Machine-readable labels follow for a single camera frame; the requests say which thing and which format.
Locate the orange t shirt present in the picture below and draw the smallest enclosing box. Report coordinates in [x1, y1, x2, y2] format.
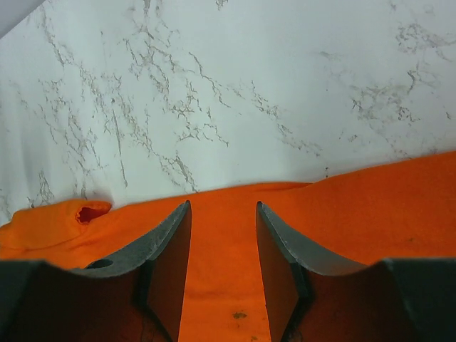
[1, 152, 455, 341]

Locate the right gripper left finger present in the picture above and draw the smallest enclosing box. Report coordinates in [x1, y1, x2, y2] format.
[1, 202, 192, 341]

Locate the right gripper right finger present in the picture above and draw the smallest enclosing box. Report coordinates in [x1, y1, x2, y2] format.
[256, 203, 455, 341]

